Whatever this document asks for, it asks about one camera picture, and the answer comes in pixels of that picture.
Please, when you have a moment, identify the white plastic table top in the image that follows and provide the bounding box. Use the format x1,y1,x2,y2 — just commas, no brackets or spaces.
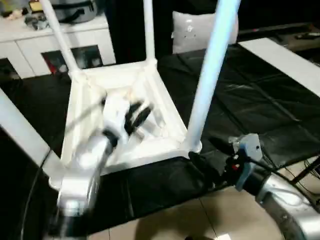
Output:
48,58,204,190

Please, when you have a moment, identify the white plastic table leg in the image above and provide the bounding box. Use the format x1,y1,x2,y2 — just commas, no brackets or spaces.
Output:
142,0,159,65
186,0,243,153
39,0,81,76
0,88,64,181

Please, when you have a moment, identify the black work mat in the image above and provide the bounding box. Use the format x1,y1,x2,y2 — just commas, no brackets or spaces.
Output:
0,42,320,230

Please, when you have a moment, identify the dark rounded robot torso part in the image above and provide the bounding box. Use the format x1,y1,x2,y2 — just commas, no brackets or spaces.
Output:
184,233,214,240

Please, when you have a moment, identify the black furniture with yellow label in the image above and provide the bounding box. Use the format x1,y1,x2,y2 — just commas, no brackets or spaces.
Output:
104,0,176,65

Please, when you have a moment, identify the white glass-door cabinet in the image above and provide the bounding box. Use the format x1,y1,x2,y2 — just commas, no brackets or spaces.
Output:
0,12,118,80

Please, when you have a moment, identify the grey cushion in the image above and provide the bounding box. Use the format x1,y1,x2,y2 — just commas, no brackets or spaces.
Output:
171,9,240,54

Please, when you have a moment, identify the white flat board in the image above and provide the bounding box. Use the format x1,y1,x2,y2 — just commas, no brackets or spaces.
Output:
238,37,320,99

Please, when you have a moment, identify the grey bag with black trim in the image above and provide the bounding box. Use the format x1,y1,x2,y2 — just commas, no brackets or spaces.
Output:
52,0,99,25

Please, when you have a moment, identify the black bar with red light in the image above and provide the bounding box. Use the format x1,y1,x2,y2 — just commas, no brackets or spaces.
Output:
237,21,309,35

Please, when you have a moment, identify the black tangled item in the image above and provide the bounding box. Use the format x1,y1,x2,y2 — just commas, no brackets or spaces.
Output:
24,14,50,31

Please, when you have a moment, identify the small yellow black box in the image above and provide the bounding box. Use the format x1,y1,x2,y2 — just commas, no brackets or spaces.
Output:
28,1,46,13

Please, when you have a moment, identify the beige plush toy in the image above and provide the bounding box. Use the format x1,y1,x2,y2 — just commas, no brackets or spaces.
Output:
7,9,21,20

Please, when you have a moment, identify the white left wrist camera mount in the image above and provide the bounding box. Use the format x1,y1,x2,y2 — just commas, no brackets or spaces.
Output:
101,96,133,149

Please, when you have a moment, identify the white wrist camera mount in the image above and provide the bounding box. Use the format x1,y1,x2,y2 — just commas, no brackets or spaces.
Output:
228,133,264,191
101,96,133,149

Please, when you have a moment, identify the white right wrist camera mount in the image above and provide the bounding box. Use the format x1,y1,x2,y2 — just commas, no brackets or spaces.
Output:
228,133,264,191

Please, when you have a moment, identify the black metal table frame leg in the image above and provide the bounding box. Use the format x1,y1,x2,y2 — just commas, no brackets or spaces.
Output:
291,155,320,185

